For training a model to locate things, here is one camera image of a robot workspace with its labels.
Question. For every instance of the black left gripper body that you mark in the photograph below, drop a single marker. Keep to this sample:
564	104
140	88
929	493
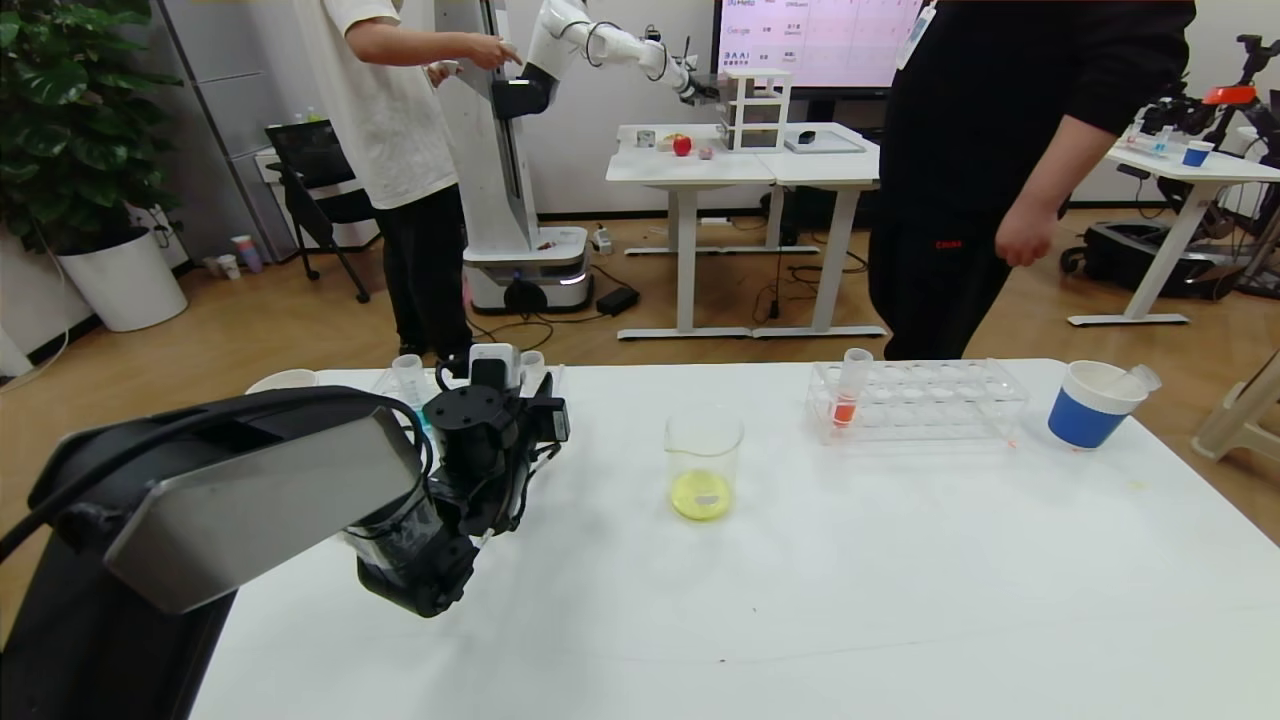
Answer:
553	420

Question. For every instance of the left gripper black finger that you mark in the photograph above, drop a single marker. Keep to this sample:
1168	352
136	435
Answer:
552	388

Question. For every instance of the test tube red pigment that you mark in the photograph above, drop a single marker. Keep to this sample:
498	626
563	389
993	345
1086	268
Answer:
533	362
847	408

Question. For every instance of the test tube yellow pigment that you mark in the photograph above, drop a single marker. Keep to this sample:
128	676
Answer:
1142	378

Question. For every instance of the black wheeled robot base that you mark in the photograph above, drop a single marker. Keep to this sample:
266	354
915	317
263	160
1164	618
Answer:
1130	258

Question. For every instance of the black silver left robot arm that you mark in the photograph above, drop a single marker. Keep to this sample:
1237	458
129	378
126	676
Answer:
260	500

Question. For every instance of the black desktop robot arm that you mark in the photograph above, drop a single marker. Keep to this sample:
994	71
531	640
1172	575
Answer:
1180	110

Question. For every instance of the test tube blue pigment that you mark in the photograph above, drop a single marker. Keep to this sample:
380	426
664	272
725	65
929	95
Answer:
407	375

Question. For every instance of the clear acrylic test tube rack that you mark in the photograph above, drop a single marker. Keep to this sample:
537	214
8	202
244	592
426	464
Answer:
930	400
388	378

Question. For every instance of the clear glass beaker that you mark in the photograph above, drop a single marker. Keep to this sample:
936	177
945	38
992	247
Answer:
703	495

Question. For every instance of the black power adapter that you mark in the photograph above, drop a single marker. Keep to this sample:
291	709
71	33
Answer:
618	301

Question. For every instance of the white power strip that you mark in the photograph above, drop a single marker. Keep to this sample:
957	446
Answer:
601	240

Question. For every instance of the white humanoid robot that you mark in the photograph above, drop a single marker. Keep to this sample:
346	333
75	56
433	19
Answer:
500	200

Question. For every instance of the white standing desk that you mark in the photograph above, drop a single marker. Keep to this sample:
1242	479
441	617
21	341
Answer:
690	170
820	170
1200	168

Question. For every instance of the blue white paper cup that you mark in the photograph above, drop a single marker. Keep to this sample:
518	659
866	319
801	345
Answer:
1085	420
285	380

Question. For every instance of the person in white shirt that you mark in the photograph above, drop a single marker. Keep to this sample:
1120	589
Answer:
400	120

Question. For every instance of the pink plastic cup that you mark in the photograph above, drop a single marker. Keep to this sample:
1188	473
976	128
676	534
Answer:
249	254

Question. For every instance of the black office chair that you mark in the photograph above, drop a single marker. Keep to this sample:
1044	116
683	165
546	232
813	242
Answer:
310	150

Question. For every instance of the small white paper cup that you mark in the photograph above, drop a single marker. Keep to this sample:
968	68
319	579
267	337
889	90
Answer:
229	267

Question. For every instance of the clear drawer organizer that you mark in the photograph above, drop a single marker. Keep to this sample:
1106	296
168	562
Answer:
758	110

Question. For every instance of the grey flat tray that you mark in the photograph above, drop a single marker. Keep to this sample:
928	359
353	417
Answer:
830	147

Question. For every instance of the grey metal cabinet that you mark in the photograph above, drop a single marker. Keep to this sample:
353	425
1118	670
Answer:
230	90

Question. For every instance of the white planter pot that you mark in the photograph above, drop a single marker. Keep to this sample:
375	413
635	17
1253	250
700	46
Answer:
122	282

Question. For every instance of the person in black clothes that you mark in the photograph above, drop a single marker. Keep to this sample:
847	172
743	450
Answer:
980	120

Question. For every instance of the green leafy plant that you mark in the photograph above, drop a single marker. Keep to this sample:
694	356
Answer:
70	100

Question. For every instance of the small blue paper cup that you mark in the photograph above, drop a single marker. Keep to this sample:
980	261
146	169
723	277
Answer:
1196	156

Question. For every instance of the black tripod stand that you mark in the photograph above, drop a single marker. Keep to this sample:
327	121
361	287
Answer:
1250	46

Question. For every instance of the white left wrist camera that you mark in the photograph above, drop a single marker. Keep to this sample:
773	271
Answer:
495	355

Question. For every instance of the large wall display screen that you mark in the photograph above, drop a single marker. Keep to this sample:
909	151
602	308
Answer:
820	45

